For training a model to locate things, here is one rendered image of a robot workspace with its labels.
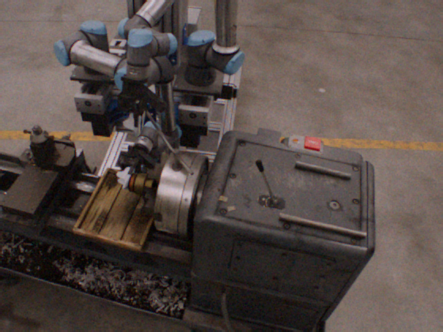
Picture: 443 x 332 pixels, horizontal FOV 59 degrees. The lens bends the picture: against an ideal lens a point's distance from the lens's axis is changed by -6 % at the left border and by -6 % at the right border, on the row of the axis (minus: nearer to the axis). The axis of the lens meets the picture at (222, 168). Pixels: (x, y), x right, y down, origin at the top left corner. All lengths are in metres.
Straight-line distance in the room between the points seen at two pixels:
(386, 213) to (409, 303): 0.71
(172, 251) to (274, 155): 0.56
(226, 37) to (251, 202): 0.70
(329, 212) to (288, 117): 2.33
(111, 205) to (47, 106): 2.13
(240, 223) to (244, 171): 0.22
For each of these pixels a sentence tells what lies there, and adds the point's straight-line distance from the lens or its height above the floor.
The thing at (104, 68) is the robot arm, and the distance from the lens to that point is 1.71.
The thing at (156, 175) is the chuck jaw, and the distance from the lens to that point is 1.58.
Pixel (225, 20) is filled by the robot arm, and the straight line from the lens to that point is 1.67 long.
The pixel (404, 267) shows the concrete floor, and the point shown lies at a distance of 2.99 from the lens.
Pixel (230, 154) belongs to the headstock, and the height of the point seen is 1.25.
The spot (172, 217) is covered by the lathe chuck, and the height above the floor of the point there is 1.13.
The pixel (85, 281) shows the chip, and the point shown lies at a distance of 1.99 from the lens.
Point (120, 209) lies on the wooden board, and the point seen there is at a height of 0.88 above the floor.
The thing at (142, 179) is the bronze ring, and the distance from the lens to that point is 1.58.
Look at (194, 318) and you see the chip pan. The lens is 1.91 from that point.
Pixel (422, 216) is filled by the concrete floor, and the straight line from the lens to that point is 3.33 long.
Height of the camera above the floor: 2.32
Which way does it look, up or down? 48 degrees down
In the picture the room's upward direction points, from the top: 6 degrees clockwise
